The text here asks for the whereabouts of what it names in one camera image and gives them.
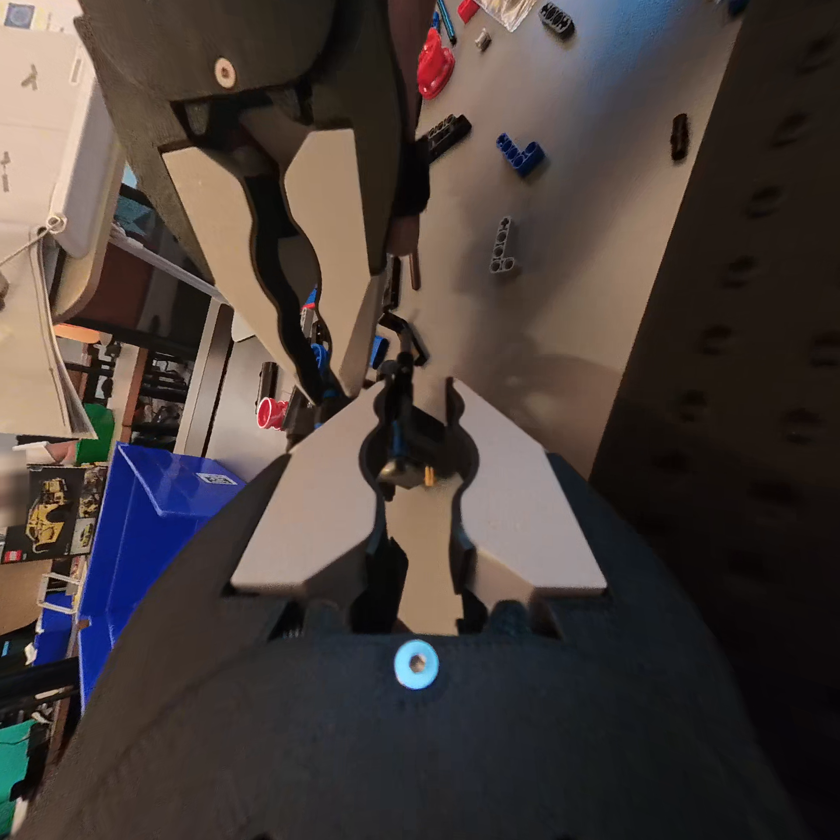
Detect black toy chassis assembly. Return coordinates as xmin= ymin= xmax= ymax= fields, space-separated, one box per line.
xmin=364 ymin=315 xmax=463 ymax=492

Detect instruction booklet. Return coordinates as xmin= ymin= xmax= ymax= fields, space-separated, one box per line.
xmin=0 ymin=26 xmax=127 ymax=439

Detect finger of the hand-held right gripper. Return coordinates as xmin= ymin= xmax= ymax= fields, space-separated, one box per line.
xmin=159 ymin=141 xmax=332 ymax=406
xmin=281 ymin=128 xmax=389 ymax=400

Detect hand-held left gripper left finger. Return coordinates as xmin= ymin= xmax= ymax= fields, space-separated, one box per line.
xmin=230 ymin=386 xmax=388 ymax=595

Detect blue tagged plastic bin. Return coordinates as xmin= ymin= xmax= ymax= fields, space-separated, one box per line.
xmin=77 ymin=441 xmax=247 ymax=713

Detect yellow vehicle toy box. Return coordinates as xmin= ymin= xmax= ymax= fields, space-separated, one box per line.
xmin=0 ymin=465 xmax=109 ymax=565

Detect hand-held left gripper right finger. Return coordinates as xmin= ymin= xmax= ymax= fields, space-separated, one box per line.
xmin=446 ymin=376 xmax=609 ymax=598

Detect person's right hand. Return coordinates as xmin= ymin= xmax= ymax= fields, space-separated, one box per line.
xmin=386 ymin=213 xmax=422 ymax=255

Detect blue small L beam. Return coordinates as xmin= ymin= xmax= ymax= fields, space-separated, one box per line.
xmin=495 ymin=133 xmax=546 ymax=177

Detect light grey L beam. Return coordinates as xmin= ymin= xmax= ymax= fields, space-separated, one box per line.
xmin=489 ymin=217 xmax=517 ymax=274

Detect green bin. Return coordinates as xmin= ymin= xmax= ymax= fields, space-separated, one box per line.
xmin=74 ymin=402 xmax=117 ymax=462

